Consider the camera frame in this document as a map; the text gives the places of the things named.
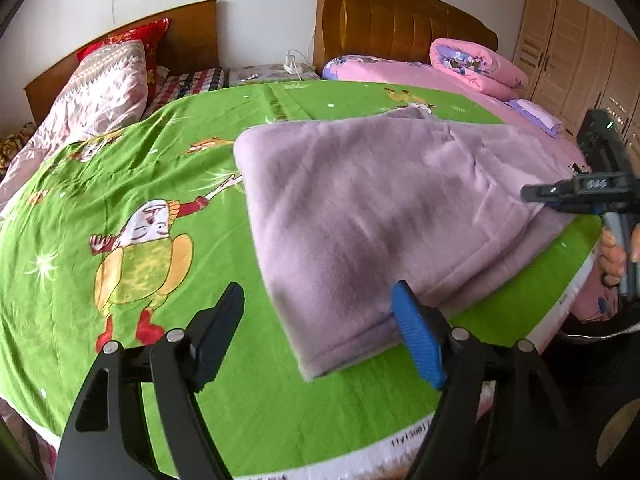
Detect mauve fleece pants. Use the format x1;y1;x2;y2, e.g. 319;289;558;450
233;105;570;380

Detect right hand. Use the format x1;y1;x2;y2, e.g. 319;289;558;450
598;226;640;288

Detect folded purple white cloth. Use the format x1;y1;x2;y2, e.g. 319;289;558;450
506;99;564;138

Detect pink floral bed sheet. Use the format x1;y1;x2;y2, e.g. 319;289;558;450
321;55;618;322

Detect wooden louvred wardrobe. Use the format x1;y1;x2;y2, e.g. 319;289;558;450
513;0;639;165

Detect pink rolled quilt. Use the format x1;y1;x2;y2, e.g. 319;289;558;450
430;38;528;101

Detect green cartoon bed sheet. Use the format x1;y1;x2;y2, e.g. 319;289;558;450
1;80;601;479

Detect right padded wooden headboard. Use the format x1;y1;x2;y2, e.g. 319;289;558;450
312;0;498;70

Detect white power strip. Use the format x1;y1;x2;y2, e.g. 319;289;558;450
282;54;305;76

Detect nightstand with patterned cover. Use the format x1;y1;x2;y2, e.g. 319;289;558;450
228;64;319;87

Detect yellow brown blanket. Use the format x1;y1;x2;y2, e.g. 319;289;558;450
0;122;36;179

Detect pink patterned folded quilt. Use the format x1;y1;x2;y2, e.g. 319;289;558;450
1;40;148;205

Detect red plaid mattress sheet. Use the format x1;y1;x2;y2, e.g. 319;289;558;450
142;67;226;119

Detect left wooden headboard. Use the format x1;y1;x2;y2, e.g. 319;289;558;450
24;0;219;126

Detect red embroidered pillow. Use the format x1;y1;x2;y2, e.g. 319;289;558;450
76;18;170;102

